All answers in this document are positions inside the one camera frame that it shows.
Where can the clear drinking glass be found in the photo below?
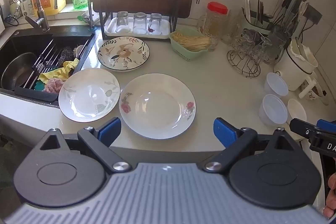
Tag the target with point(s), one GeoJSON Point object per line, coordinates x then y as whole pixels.
{"type": "Point", "coordinates": [139, 23]}
{"type": "Point", "coordinates": [122, 22]}

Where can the green plastic basket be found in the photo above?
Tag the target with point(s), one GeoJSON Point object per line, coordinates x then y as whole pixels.
{"type": "Point", "coordinates": [183, 54]}

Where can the bundle of dried noodles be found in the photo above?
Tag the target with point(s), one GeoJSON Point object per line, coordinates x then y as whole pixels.
{"type": "Point", "coordinates": [191, 41]}

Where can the yellow dish cloth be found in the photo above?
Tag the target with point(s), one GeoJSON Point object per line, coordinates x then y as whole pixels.
{"type": "Point", "coordinates": [59, 72]}

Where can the stainless steel pot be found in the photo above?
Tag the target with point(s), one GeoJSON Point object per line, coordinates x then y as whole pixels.
{"type": "Point", "coordinates": [18, 69]}

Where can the steel wool scrubber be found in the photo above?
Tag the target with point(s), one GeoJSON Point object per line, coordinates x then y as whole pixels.
{"type": "Point", "coordinates": [65, 56]}

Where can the deer pattern ceramic plate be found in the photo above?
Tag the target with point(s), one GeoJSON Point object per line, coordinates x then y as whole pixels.
{"type": "Point", "coordinates": [123, 53]}

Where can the leaf print white plate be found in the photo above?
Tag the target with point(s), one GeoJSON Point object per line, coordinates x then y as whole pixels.
{"type": "Point", "coordinates": [88, 95]}

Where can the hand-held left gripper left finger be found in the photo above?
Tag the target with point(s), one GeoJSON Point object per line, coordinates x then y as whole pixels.
{"type": "Point", "coordinates": [110, 131]}

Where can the bundle of chopsticks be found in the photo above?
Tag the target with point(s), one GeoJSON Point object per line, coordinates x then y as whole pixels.
{"type": "Point", "coordinates": [253, 7]}

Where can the black sink drain rack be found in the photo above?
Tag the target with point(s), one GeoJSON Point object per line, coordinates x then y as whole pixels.
{"type": "Point", "coordinates": [34, 92]}

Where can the red lid glass jar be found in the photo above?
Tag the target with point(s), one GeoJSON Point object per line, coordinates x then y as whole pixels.
{"type": "Point", "coordinates": [214, 20]}

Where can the green sponge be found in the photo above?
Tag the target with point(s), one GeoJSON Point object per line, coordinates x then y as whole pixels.
{"type": "Point", "coordinates": [42, 86]}

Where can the clear glass with red print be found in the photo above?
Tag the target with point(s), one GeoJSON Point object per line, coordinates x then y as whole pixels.
{"type": "Point", "coordinates": [155, 24]}

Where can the pink dish cloth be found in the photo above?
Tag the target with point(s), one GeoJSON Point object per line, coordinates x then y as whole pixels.
{"type": "Point", "coordinates": [53, 86]}

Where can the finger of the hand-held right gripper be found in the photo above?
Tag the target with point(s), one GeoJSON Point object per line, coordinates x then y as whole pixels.
{"type": "Point", "coordinates": [304, 129]}
{"type": "Point", "coordinates": [328, 126]}

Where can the floral ceramic cup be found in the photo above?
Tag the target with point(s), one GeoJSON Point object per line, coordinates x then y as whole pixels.
{"type": "Point", "coordinates": [319, 94]}

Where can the white drip tray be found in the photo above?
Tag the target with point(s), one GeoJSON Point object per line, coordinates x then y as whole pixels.
{"type": "Point", "coordinates": [162, 29]}

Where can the small white bowl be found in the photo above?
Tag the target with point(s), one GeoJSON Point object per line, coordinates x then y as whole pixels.
{"type": "Point", "coordinates": [296, 111]}

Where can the white printed bag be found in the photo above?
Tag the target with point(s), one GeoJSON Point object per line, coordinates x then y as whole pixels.
{"type": "Point", "coordinates": [25, 5]}

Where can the set of dark hanging utensils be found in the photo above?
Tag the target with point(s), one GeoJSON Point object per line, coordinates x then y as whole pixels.
{"type": "Point", "coordinates": [284, 10]}

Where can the person's right hand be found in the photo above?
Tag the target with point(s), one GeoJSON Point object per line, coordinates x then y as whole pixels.
{"type": "Point", "coordinates": [331, 195]}

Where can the white electric cooking pot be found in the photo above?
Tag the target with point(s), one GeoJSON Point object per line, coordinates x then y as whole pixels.
{"type": "Point", "coordinates": [291, 69]}

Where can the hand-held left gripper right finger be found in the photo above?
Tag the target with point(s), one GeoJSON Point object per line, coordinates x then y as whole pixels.
{"type": "Point", "coordinates": [225, 132]}

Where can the rose print white plate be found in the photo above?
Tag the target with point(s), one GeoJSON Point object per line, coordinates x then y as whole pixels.
{"type": "Point", "coordinates": [157, 106]}

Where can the green plastic scrubber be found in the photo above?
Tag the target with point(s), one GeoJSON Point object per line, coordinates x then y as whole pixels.
{"type": "Point", "coordinates": [81, 18]}

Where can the white green utensil holder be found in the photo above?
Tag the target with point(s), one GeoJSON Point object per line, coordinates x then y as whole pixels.
{"type": "Point", "coordinates": [258, 27]}

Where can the black kitchen sink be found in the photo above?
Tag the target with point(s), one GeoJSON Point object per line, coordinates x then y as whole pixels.
{"type": "Point", "coordinates": [23, 41]}

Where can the black wall utensil rail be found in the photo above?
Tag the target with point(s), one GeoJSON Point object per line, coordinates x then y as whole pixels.
{"type": "Point", "coordinates": [315, 12]}

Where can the translucent plastic bowl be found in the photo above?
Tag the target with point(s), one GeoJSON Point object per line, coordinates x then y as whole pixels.
{"type": "Point", "coordinates": [275, 83]}
{"type": "Point", "coordinates": [273, 109]}

